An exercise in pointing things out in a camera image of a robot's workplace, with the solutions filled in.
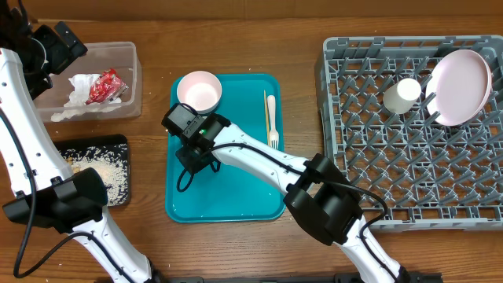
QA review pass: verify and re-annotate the black food waste tray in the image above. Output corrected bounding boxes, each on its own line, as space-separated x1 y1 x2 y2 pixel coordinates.
54 134 130 207

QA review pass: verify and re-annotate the grey dishwasher rack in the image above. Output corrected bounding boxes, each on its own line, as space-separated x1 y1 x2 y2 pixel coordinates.
314 35 502 232

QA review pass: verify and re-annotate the pink bowl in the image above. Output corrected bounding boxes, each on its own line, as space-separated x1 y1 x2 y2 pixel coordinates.
177 71 222 114

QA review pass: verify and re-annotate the pile of white rice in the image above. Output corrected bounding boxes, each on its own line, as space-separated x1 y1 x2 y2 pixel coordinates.
60 143 130 207

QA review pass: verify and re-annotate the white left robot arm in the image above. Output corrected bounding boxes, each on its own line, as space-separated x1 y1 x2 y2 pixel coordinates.
1 22 162 282

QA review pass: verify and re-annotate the red snack wrapper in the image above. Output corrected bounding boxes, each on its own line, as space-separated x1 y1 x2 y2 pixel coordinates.
86 68 128 105

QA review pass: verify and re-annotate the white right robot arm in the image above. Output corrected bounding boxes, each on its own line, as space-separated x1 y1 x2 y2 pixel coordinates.
162 113 411 282

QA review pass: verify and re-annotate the clear plastic bin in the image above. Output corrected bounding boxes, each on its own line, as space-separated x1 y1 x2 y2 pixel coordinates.
34 42 142 123

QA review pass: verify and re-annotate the white plastic fork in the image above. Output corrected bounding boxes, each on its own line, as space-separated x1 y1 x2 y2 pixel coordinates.
267 95 279 149

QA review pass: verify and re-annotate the pink round plate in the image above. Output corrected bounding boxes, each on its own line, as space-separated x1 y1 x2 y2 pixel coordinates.
425 50 492 127

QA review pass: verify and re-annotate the white napkin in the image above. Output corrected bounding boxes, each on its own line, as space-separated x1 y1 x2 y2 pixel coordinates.
51 74 119 122

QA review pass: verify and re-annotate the pile of peanuts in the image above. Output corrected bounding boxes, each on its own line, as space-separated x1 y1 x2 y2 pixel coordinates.
65 157 80 173

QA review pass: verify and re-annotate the white paper cup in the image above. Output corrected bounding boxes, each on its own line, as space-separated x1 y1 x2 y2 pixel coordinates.
383 78 421 114

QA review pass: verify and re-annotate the wooden chopstick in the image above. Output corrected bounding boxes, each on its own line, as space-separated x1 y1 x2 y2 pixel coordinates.
263 90 270 145

